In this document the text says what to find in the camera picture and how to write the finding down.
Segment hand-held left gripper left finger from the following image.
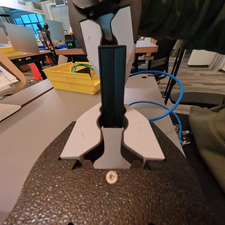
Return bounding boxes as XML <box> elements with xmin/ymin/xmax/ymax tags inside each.
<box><xmin>60</xmin><ymin>103</ymin><xmax>105</xmax><ymax>167</ymax></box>

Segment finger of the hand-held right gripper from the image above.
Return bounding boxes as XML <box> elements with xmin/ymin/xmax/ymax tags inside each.
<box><xmin>110</xmin><ymin>4</ymin><xmax>136</xmax><ymax>83</ymax></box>
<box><xmin>80</xmin><ymin>19</ymin><xmax>102</xmax><ymax>77</ymax></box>

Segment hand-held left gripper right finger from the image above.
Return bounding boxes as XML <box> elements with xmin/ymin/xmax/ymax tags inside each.
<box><xmin>121</xmin><ymin>104</ymin><xmax>165</xmax><ymax>167</ymax></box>

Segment yellow plastic bin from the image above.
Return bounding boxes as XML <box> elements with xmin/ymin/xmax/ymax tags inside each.
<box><xmin>43</xmin><ymin>62</ymin><xmax>101</xmax><ymax>95</ymax></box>

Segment black ethernet port box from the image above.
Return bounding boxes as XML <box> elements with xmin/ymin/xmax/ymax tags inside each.
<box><xmin>98</xmin><ymin>45</ymin><xmax>127</xmax><ymax>128</ymax></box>

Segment blue ethernet cable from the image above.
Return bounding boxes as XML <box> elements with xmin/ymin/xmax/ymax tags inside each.
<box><xmin>128</xmin><ymin>70</ymin><xmax>184</xmax><ymax>146</ymax></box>

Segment black device with green display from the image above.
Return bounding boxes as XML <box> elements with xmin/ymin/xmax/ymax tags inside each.
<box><xmin>64</xmin><ymin>34</ymin><xmax>81</xmax><ymax>49</ymax></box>

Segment brown desk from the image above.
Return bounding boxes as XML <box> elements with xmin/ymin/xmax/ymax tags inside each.
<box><xmin>7</xmin><ymin>50</ymin><xmax>53</xmax><ymax>71</ymax></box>
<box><xmin>55</xmin><ymin>48</ymin><xmax>86</xmax><ymax>56</ymax></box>
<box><xmin>135</xmin><ymin>40</ymin><xmax>158</xmax><ymax>54</ymax></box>

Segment printed sign stand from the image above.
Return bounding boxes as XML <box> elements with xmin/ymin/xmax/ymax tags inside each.
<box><xmin>37</xmin><ymin>30</ymin><xmax>48</xmax><ymax>47</ymax></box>

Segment metal badge clip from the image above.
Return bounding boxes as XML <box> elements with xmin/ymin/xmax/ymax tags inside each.
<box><xmin>173</xmin><ymin>124</ymin><xmax>192</xmax><ymax>144</ymax></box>

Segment window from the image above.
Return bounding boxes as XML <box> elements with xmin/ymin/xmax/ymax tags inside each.
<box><xmin>13</xmin><ymin>13</ymin><xmax>44</xmax><ymax>30</ymax></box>

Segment black metal stand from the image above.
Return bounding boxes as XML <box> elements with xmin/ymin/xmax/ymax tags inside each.
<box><xmin>161</xmin><ymin>48</ymin><xmax>187</xmax><ymax>104</ymax></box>

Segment black office chair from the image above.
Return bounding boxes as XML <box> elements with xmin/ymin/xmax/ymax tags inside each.
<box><xmin>147</xmin><ymin>40</ymin><xmax>170</xmax><ymax>83</ymax></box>

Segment orange traffic cone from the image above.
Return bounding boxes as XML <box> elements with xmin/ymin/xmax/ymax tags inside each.
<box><xmin>30</xmin><ymin>64</ymin><xmax>43</xmax><ymax>80</ymax></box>

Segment person's olive sweatshirt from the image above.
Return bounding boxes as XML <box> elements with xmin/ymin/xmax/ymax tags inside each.
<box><xmin>189</xmin><ymin>105</ymin><xmax>225</xmax><ymax>194</ymax></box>

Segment black chair seat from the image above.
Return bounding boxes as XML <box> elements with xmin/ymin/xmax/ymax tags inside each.
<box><xmin>170</xmin><ymin>92</ymin><xmax>225</xmax><ymax>108</ymax></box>

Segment yellow storage bin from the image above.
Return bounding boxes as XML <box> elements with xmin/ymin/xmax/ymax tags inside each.
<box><xmin>0</xmin><ymin>47</ymin><xmax>23</xmax><ymax>57</ymax></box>

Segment printed paper sheet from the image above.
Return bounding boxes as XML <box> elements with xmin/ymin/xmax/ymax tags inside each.
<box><xmin>0</xmin><ymin>66</ymin><xmax>21</xmax><ymax>90</ymax></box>

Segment green ethernet cable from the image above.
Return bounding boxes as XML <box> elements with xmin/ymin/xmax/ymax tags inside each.
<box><xmin>71</xmin><ymin>63</ymin><xmax>96</xmax><ymax>73</ymax></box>

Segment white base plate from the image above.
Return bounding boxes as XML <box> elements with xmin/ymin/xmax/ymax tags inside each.
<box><xmin>0</xmin><ymin>103</ymin><xmax>21</xmax><ymax>122</ymax></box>

